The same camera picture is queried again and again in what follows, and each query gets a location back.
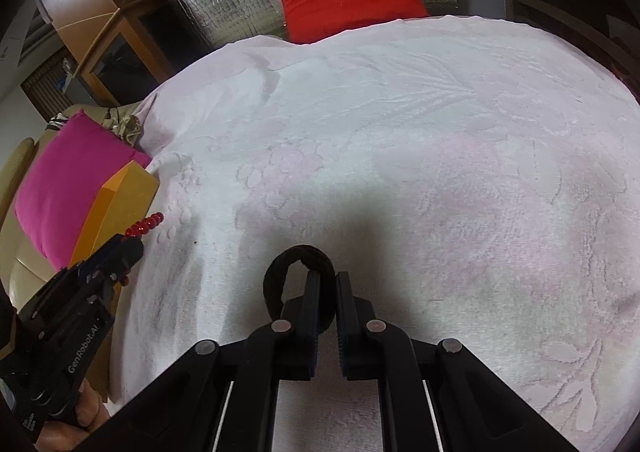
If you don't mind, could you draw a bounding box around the black hair tie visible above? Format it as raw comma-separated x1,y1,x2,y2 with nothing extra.
262,244,338,334

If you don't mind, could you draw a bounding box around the red bead bracelet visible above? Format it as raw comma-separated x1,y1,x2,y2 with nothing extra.
119,211,165,287

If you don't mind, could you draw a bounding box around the left hand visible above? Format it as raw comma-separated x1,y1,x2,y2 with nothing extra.
35,380,110,452

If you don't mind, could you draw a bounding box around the beige leather sofa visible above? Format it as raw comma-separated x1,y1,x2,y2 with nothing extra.
1,104,137,402

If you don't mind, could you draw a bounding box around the magenta pillow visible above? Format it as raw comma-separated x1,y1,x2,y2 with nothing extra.
14,110,151,270

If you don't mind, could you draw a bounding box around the orange cardboard box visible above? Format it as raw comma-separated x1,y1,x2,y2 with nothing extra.
70,161,160,265

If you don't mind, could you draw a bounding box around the white textured bed blanket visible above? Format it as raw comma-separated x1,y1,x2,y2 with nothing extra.
111,17,639,451

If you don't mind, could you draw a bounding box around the patterned fabric piece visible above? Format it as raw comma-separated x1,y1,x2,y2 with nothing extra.
47,107,142,147

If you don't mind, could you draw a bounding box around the wooden cabinet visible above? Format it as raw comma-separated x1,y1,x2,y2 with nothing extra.
39,0,175,106

